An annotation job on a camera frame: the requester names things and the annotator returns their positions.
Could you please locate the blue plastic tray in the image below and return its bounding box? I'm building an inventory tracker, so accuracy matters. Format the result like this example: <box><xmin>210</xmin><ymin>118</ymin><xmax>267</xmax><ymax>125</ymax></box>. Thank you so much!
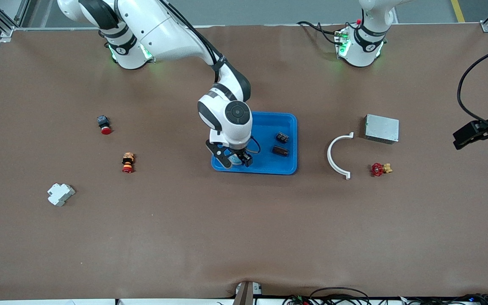
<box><xmin>211</xmin><ymin>111</ymin><xmax>298</xmax><ymax>175</ymax></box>

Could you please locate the brown table cover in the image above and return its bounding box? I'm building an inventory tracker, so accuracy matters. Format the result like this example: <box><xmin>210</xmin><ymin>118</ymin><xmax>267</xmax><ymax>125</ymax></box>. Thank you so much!
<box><xmin>0</xmin><ymin>23</ymin><xmax>488</xmax><ymax>299</ymax></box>

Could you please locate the silver metal box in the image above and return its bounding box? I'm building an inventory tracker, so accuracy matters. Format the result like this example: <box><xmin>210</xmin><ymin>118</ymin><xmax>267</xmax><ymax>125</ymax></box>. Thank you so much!
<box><xmin>363</xmin><ymin>114</ymin><xmax>400</xmax><ymax>145</ymax></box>

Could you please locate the white circuit breaker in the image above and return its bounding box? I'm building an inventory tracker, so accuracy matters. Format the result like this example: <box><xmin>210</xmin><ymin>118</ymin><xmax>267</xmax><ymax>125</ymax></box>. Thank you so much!
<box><xmin>47</xmin><ymin>183</ymin><xmax>76</xmax><ymax>207</ymax></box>

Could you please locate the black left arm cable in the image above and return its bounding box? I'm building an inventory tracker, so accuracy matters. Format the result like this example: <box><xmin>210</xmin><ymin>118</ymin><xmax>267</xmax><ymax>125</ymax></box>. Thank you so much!
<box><xmin>457</xmin><ymin>42</ymin><xmax>488</xmax><ymax>126</ymax></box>

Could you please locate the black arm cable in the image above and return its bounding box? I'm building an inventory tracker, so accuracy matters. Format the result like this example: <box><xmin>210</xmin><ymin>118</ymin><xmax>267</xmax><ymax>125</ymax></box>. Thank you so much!
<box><xmin>159</xmin><ymin>0</ymin><xmax>262</xmax><ymax>155</ymax></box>
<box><xmin>457</xmin><ymin>42</ymin><xmax>488</xmax><ymax>126</ymax></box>

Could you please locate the white curved plastic bracket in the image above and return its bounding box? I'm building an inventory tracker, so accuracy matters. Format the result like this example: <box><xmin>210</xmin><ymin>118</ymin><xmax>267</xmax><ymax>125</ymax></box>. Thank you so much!
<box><xmin>327</xmin><ymin>132</ymin><xmax>355</xmax><ymax>181</ymax></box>

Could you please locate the red button yellow-topped switch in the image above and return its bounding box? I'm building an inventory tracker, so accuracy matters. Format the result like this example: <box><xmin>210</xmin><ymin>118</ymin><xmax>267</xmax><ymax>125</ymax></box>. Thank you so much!
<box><xmin>122</xmin><ymin>152</ymin><xmax>136</xmax><ymax>174</ymax></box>

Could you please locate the red handle brass valve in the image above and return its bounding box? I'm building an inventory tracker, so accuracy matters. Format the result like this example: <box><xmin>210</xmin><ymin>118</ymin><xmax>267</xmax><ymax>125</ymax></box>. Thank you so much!
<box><xmin>370</xmin><ymin>162</ymin><xmax>394</xmax><ymax>177</ymax></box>

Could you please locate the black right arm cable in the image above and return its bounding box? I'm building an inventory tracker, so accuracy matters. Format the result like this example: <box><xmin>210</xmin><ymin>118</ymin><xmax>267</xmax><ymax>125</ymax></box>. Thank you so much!
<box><xmin>159</xmin><ymin>0</ymin><xmax>262</xmax><ymax>155</ymax></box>

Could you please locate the red button black switch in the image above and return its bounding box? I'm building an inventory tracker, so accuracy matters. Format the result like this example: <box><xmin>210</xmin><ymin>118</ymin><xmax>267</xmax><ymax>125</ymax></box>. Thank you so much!
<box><xmin>97</xmin><ymin>115</ymin><xmax>113</xmax><ymax>136</ymax></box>

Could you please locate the black base cable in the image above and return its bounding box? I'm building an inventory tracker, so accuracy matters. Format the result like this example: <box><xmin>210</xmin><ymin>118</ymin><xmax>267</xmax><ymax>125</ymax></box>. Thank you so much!
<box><xmin>297</xmin><ymin>20</ymin><xmax>344</xmax><ymax>46</ymax></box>

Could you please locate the black cable bundle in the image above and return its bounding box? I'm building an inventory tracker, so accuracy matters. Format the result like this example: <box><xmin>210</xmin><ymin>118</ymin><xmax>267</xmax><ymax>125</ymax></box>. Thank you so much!
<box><xmin>282</xmin><ymin>287</ymin><xmax>488</xmax><ymax>305</ymax></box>

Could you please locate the white table edge rail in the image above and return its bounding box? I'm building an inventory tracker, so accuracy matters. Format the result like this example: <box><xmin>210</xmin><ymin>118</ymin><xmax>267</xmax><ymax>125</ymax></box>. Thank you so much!
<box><xmin>0</xmin><ymin>298</ymin><xmax>285</xmax><ymax>305</ymax></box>

